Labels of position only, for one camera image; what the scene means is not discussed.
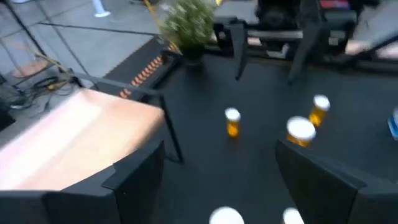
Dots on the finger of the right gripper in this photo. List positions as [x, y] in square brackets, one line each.
[306, 40]
[240, 46]

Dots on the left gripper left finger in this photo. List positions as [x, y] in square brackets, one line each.
[93, 205]

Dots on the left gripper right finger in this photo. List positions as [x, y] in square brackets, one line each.
[335, 199]

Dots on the small amber pill bottle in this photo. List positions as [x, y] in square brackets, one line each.
[317, 116]
[292, 217]
[232, 127]

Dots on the large amber pill bottle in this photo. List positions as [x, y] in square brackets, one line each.
[300, 129]

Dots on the white Melatonin supplement bottle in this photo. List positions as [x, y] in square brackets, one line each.
[226, 217]
[394, 124]

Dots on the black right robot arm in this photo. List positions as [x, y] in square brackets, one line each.
[339, 25]

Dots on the raised black shelf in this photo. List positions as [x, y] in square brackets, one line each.
[77, 133]

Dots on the green potted plant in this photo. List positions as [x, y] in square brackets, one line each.
[189, 21]

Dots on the black orange-striped floor mat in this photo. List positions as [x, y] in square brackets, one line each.
[140, 59]

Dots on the black table mat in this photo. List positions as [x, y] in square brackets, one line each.
[217, 174]

